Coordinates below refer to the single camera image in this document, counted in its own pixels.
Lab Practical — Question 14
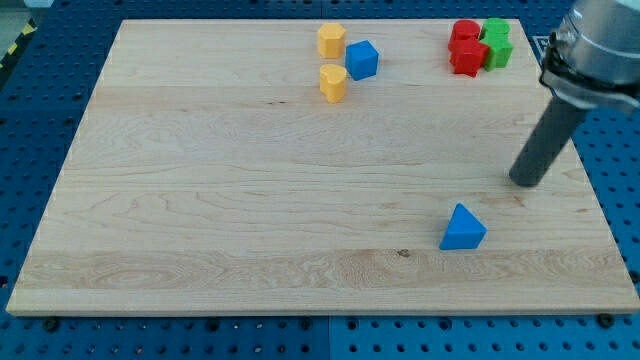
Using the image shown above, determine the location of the green cylinder block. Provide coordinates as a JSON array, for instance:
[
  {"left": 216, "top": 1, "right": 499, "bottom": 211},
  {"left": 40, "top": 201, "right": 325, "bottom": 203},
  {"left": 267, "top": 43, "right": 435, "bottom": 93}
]
[{"left": 480, "top": 18, "right": 511, "bottom": 39}]

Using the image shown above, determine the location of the yellow heart block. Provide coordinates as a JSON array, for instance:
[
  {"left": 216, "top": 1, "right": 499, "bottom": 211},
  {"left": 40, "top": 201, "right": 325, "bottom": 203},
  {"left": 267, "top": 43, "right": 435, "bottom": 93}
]
[{"left": 319, "top": 64, "right": 347, "bottom": 103}]

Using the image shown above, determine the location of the blue cube block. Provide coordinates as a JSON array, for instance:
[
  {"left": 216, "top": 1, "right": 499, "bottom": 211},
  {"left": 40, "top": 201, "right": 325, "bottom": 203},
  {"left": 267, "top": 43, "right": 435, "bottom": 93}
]
[{"left": 345, "top": 40, "right": 379, "bottom": 81}]

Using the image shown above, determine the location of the red cylinder block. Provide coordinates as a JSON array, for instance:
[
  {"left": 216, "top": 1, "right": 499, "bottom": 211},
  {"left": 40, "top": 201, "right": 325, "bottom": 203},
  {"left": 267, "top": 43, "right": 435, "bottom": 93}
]
[{"left": 448, "top": 19, "right": 481, "bottom": 51}]

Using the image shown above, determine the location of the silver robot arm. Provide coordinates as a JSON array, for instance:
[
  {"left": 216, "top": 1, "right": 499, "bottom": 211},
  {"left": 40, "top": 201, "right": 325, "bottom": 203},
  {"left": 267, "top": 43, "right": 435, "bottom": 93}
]
[{"left": 540, "top": 0, "right": 639, "bottom": 115}]

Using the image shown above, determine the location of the blue triangle block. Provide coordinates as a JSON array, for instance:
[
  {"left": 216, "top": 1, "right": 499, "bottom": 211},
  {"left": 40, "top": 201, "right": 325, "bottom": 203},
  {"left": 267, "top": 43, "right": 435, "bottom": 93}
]
[{"left": 439, "top": 203, "right": 488, "bottom": 250}]

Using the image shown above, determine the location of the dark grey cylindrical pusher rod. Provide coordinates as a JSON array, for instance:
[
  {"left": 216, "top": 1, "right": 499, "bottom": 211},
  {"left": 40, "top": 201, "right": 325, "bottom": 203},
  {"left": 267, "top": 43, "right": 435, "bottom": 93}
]
[{"left": 509, "top": 96, "right": 587, "bottom": 187}]

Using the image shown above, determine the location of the red star block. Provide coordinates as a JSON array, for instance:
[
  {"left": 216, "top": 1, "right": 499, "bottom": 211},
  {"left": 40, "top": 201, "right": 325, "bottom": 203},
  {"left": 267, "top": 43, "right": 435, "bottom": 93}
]
[{"left": 449, "top": 39, "right": 490, "bottom": 77}]

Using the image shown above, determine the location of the light wooden board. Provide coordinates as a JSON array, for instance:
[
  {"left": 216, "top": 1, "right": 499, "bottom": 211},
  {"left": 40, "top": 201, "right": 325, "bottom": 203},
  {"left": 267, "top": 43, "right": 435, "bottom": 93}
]
[{"left": 7, "top": 20, "right": 639, "bottom": 317}]

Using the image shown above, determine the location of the green star block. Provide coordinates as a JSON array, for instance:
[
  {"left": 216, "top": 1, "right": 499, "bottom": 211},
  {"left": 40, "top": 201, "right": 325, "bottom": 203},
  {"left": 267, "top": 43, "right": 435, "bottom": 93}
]
[{"left": 480, "top": 34, "right": 514, "bottom": 71}]

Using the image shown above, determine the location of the yellow hexagon block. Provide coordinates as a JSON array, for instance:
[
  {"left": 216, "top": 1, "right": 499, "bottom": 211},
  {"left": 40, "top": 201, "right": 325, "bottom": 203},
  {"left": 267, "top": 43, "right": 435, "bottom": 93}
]
[{"left": 317, "top": 23, "right": 346, "bottom": 59}]

